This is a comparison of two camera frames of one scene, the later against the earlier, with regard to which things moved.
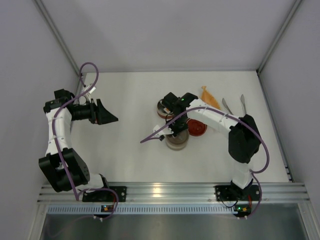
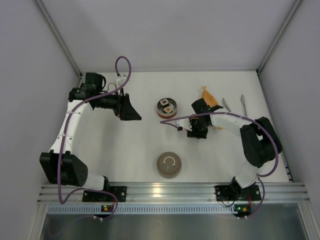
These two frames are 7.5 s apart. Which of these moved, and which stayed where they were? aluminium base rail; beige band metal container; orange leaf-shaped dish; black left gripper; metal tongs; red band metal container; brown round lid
Moved: brown round lid; black left gripper; beige band metal container
Stayed: red band metal container; aluminium base rail; metal tongs; orange leaf-shaped dish
